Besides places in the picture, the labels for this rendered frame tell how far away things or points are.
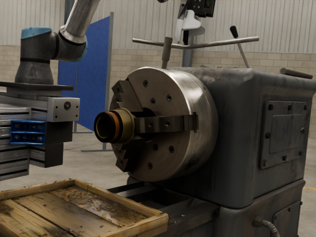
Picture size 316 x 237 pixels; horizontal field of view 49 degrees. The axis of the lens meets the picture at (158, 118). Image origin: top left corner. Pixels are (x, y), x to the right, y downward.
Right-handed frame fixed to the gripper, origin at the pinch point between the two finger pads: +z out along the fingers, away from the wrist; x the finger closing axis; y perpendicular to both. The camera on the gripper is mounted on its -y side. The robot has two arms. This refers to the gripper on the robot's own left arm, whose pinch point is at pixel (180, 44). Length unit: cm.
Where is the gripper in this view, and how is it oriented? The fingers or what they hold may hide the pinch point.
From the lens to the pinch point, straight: 95.8
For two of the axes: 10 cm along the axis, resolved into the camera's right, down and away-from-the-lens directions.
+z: -1.4, 9.8, 1.6
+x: 2.2, -1.3, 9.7
